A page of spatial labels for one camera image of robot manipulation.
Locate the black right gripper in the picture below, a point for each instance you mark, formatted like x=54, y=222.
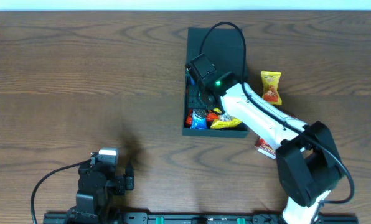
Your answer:
x=193, y=97

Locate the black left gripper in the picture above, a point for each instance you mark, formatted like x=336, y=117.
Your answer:
x=128, y=181

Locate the red snack bag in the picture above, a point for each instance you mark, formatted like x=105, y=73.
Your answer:
x=195, y=121

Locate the blue Oreo cookie pack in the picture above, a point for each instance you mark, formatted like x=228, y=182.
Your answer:
x=193, y=97

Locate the yellow snack bag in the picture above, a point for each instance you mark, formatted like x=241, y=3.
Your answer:
x=221, y=120

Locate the Hello Panda biscuit box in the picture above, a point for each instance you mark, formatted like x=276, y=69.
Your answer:
x=263, y=147

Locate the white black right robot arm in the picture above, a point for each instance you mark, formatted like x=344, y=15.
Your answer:
x=309, y=165

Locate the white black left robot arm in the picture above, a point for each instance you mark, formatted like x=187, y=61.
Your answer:
x=97, y=185

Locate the dark green open box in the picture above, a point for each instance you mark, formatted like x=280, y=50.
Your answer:
x=224, y=48

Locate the yellow orange snack packet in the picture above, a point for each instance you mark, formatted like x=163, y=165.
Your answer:
x=270, y=81

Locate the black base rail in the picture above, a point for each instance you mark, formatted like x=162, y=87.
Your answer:
x=144, y=218

